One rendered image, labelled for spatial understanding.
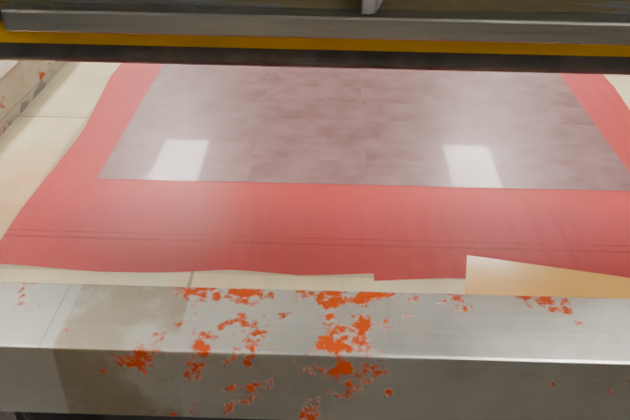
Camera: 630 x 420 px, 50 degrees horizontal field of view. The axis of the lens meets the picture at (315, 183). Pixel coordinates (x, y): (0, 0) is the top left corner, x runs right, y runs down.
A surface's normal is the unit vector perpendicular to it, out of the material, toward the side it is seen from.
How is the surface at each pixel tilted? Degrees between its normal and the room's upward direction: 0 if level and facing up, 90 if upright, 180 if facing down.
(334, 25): 90
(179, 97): 0
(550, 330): 0
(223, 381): 90
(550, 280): 0
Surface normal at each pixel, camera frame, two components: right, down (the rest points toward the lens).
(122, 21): -0.03, 0.52
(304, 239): 0.01, -0.85
